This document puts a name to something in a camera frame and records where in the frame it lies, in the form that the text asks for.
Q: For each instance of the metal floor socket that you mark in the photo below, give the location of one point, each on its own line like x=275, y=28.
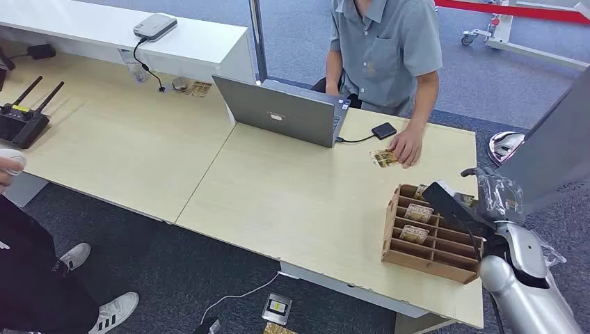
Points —
x=277, y=308

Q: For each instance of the red barrier belt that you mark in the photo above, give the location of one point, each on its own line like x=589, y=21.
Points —
x=516, y=10

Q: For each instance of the white raised counter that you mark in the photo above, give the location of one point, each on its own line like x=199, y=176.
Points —
x=198, y=46

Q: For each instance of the black power adapter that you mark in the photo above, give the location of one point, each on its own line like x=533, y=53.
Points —
x=41, y=51

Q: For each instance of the white desk frame beam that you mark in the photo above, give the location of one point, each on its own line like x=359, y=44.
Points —
x=350, y=290

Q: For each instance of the patterned card in holder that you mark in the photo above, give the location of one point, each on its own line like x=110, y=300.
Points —
x=420, y=191
x=414, y=234
x=418, y=213

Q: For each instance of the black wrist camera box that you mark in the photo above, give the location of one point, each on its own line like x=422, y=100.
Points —
x=445, y=200

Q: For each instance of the patterned card on floor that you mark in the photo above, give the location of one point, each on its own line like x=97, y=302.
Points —
x=279, y=329

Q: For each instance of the grey monitor panel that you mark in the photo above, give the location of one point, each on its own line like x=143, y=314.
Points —
x=553, y=152

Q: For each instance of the stack of patterned cards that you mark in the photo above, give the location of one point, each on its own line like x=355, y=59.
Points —
x=199, y=89

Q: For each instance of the person's left hand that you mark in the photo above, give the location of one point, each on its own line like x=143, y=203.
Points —
x=408, y=145

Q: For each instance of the person's left forearm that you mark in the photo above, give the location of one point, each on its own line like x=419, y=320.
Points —
x=425, y=101

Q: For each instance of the white round handheld object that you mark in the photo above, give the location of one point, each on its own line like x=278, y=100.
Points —
x=14, y=159

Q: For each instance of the person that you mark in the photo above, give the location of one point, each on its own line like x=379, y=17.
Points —
x=382, y=55
x=32, y=281

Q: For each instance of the metal pole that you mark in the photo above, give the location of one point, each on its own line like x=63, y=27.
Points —
x=259, y=41

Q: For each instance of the black remote controller with antennas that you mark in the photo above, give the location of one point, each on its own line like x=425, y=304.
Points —
x=20, y=126

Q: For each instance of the person's right forearm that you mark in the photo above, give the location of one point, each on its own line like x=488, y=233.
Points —
x=333, y=73

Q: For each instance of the grey laptop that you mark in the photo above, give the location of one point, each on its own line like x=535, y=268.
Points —
x=281, y=113

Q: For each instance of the black external drive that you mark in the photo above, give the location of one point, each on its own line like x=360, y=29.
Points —
x=384, y=131

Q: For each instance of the black chair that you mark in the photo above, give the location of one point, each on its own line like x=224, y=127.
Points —
x=352, y=99

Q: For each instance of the white wheeled stand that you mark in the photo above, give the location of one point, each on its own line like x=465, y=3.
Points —
x=502, y=34

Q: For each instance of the black floor plug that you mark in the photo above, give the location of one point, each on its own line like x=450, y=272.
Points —
x=206, y=326

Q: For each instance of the grey white box device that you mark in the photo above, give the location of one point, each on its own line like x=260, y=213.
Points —
x=155, y=26

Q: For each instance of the person's hand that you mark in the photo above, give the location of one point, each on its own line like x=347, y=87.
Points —
x=5, y=177

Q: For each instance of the wooden card holder box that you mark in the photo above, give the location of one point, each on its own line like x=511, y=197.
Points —
x=433, y=265

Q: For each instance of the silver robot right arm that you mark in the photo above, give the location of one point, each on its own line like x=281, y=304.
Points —
x=521, y=299

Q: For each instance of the clear plastic bag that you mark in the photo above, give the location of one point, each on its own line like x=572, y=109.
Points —
x=136, y=69

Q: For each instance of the chrome round stanchion base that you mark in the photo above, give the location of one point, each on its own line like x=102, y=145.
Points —
x=504, y=146

